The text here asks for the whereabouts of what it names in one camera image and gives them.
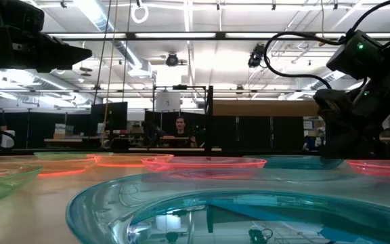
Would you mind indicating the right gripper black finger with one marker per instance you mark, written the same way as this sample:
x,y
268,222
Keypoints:
x,y
335,147

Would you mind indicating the translucent blue plastic plate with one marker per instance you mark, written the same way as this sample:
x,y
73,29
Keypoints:
x,y
113,203

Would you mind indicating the round black ceiling camera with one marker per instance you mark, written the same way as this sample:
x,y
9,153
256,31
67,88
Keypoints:
x,y
172,59

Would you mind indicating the wooden shelf with black sides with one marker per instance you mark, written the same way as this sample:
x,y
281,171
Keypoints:
x,y
266,108

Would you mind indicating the translucent pink plastic plate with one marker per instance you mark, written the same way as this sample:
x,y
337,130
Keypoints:
x,y
384,167
198,163

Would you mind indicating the translucent orange plastic plate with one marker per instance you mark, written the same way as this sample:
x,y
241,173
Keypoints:
x,y
63,166
130,160

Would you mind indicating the white paper sign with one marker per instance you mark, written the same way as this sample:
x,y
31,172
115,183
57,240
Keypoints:
x,y
168,101

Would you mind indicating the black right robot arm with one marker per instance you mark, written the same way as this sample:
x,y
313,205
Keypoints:
x,y
357,54

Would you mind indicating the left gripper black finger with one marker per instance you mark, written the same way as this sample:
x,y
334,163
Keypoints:
x,y
63,56

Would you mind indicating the black overhead frame bar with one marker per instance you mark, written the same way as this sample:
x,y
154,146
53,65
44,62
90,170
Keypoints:
x,y
220,35

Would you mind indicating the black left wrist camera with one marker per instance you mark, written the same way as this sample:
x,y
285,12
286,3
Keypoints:
x,y
12,15

